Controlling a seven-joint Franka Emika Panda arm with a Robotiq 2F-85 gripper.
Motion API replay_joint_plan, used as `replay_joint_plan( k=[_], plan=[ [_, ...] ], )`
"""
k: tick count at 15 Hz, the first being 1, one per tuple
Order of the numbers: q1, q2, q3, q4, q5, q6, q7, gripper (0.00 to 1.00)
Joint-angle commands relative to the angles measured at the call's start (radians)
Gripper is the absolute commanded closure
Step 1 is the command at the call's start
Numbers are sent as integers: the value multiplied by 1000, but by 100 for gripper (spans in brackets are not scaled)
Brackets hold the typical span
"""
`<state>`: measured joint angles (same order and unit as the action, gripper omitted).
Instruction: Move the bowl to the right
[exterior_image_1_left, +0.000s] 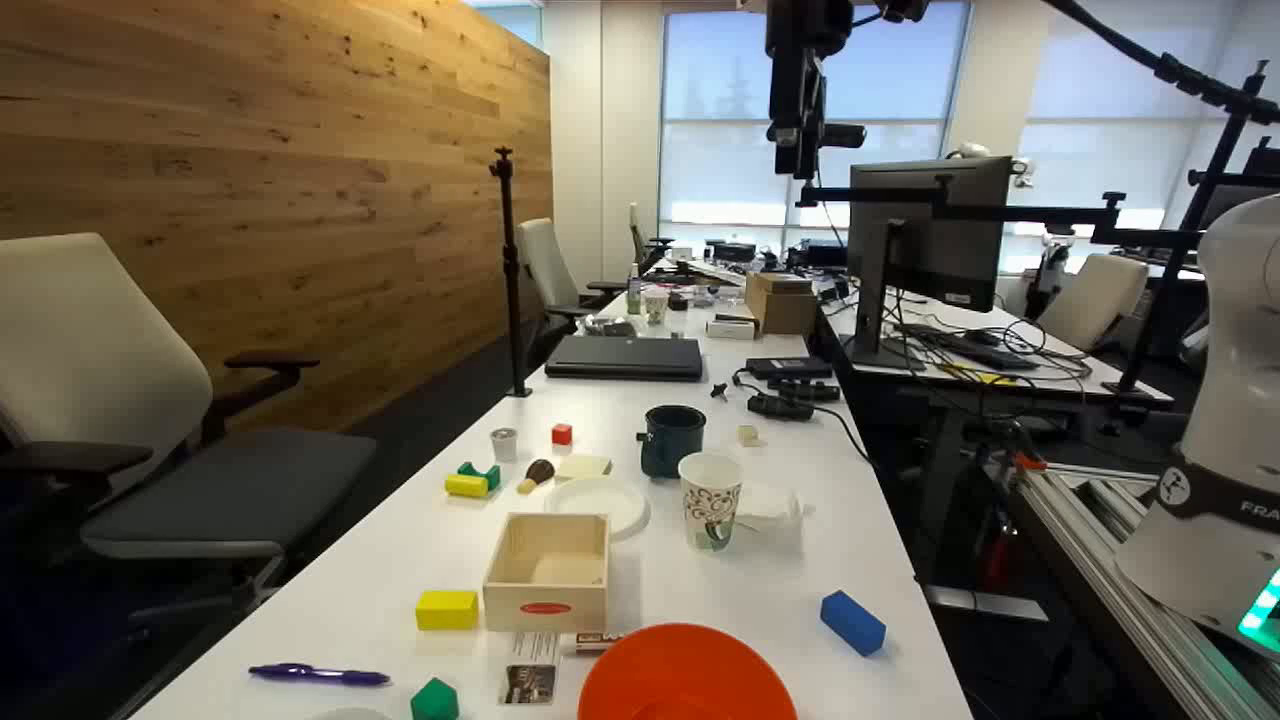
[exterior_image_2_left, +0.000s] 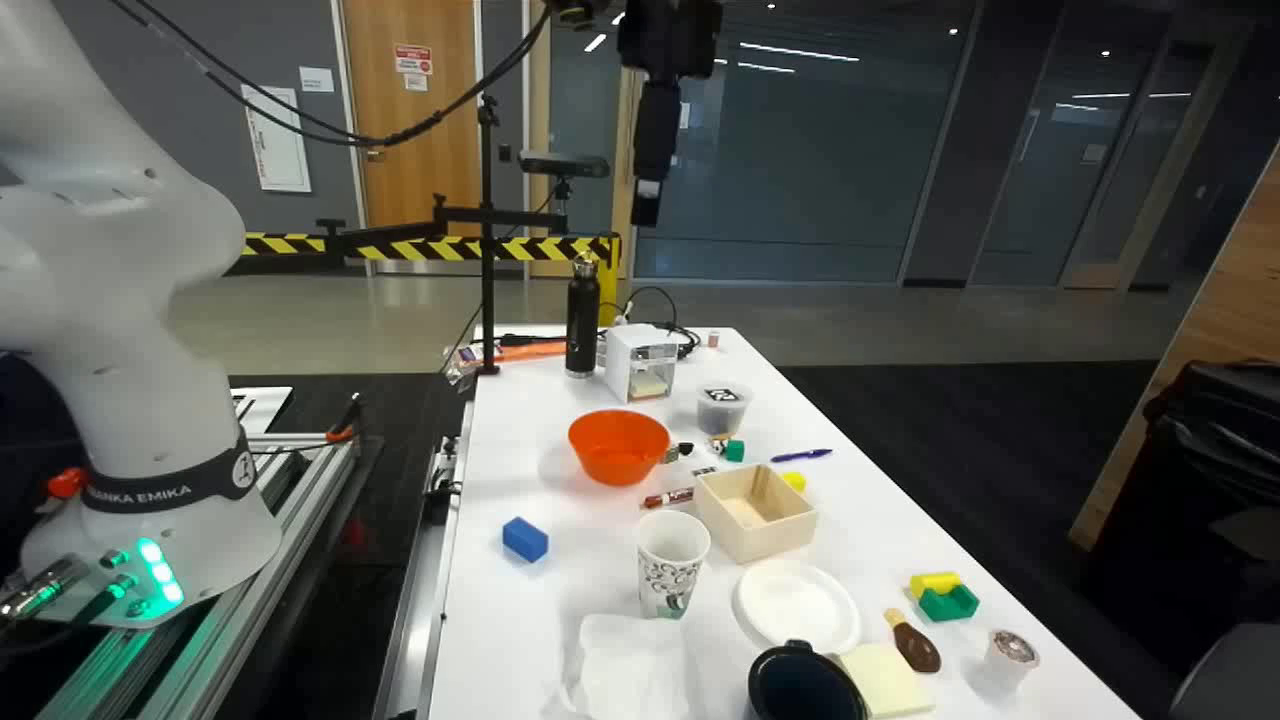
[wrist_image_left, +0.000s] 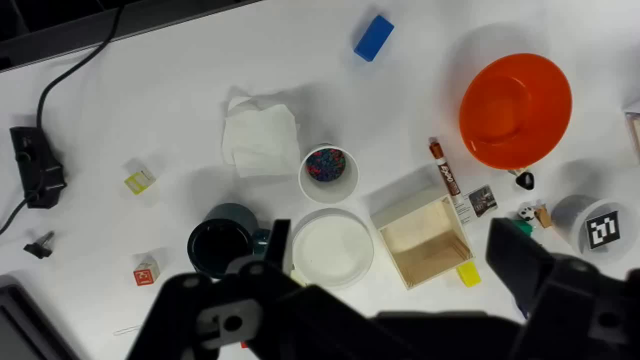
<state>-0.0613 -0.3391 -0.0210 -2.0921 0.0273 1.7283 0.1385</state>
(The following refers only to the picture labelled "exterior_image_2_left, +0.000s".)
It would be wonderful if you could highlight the orange knob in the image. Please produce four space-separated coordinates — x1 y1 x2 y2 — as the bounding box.
43 465 93 509

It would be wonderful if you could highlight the white paper plate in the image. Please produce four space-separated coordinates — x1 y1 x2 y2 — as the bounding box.
728 555 864 654

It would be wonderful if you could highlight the blue rectangular block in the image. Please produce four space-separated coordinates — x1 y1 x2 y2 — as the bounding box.
501 511 553 562

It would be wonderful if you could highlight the black stereo camera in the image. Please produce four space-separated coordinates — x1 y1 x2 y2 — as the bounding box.
514 150 613 183

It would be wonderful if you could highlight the patterned paper cup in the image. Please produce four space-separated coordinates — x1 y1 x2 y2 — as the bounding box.
630 509 716 622

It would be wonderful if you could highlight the white wall paper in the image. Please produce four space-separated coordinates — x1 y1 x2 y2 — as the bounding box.
239 81 316 198

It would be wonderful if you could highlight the yellow cylinder block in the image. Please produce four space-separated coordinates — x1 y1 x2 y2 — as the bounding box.
902 567 967 600

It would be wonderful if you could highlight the black power cable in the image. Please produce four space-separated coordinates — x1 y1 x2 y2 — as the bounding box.
621 280 699 359

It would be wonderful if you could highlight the wooden door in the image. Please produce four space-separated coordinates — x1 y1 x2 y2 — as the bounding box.
336 0 486 233

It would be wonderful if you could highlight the green yellow sponge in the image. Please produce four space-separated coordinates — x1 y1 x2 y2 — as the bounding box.
916 578 985 626

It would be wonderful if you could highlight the black chair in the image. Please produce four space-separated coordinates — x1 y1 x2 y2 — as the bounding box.
1138 357 1280 631

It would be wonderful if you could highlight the white box appliance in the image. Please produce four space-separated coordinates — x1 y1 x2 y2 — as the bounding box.
598 320 688 402

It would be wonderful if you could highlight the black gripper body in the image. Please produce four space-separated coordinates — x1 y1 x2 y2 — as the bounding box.
630 71 688 188

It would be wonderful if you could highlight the black camera stand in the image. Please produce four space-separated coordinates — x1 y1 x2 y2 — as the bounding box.
311 90 577 379

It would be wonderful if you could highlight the yellow sticky note pad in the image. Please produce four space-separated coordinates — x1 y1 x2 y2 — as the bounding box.
834 641 938 720

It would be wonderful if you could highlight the wooden open box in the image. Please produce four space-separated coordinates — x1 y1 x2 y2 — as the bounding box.
688 459 820 567

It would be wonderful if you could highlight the gray office chair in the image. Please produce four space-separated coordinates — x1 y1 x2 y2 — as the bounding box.
1169 615 1280 720

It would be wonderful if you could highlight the red marker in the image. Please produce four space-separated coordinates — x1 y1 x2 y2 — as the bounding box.
641 485 699 514

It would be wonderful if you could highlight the black bottle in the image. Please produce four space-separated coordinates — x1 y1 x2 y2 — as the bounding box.
562 259 603 376

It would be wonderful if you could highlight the black bowl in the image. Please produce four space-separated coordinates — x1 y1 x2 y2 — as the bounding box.
742 635 871 720

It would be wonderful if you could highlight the orange marker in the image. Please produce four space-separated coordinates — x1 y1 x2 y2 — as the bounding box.
490 340 571 365

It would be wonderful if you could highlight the orange plastic bowl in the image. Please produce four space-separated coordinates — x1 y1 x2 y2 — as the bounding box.
562 402 676 493

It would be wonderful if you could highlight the red white door sign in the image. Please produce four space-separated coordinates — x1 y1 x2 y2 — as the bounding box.
392 44 440 96

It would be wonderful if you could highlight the yellow black hazard barrier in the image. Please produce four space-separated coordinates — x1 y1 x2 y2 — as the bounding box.
235 229 627 330

